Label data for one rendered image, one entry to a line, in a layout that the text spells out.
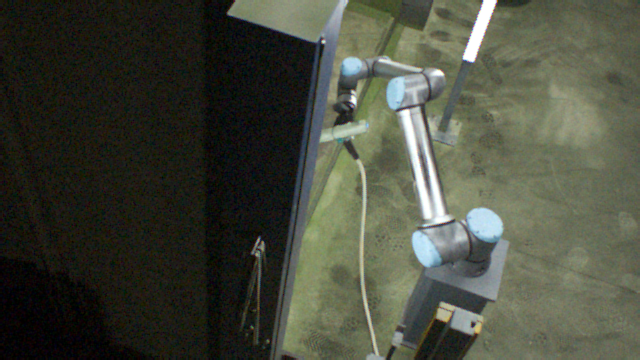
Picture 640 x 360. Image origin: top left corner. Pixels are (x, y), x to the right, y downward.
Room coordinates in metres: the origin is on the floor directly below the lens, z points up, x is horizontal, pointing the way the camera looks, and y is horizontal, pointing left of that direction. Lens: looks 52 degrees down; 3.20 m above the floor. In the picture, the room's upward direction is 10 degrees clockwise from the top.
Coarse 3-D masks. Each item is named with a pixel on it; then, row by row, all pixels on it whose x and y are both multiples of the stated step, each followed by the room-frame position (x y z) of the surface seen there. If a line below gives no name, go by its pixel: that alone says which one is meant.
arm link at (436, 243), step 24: (408, 96) 2.00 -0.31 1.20; (408, 120) 1.94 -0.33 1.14; (408, 144) 1.88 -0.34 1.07; (432, 144) 1.89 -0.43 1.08; (432, 168) 1.81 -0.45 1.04; (432, 192) 1.74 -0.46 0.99; (432, 216) 1.67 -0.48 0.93; (432, 240) 1.58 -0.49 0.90; (456, 240) 1.60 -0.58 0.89; (432, 264) 1.52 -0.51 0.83
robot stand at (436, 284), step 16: (496, 256) 1.73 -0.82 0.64; (432, 272) 1.60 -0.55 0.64; (448, 272) 1.61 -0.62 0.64; (496, 272) 1.65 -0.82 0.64; (416, 288) 1.75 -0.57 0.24; (432, 288) 1.58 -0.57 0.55; (448, 288) 1.57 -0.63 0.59; (464, 288) 1.55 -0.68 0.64; (480, 288) 1.57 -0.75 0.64; (496, 288) 1.58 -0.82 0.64; (416, 304) 1.61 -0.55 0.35; (432, 304) 1.58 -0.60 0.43; (464, 304) 1.55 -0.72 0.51; (480, 304) 1.55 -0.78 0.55; (400, 320) 1.69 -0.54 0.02; (416, 320) 1.58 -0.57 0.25; (416, 336) 1.58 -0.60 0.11
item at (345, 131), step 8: (328, 128) 2.17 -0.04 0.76; (336, 128) 2.16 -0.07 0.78; (344, 128) 2.15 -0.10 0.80; (352, 128) 2.14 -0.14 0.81; (360, 128) 2.14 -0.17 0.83; (368, 128) 2.16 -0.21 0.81; (328, 136) 2.13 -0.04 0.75; (336, 136) 2.13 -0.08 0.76; (344, 136) 2.13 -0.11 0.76; (344, 144) 2.14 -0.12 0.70; (352, 144) 2.16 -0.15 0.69; (352, 152) 2.15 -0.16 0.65
